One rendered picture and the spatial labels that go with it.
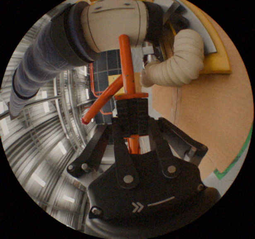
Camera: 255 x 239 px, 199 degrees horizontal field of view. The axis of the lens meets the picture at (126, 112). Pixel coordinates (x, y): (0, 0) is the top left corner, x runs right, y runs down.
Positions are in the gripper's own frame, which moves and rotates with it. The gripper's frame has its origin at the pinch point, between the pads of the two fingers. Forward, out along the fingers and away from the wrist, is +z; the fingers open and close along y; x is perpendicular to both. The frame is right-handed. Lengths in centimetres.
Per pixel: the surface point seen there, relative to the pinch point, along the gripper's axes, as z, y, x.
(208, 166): -12, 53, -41
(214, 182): -41, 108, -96
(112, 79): 730, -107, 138
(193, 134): -6.8, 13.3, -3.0
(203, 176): -16, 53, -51
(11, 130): -33, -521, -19
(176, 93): 1.4, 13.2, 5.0
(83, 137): 439, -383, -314
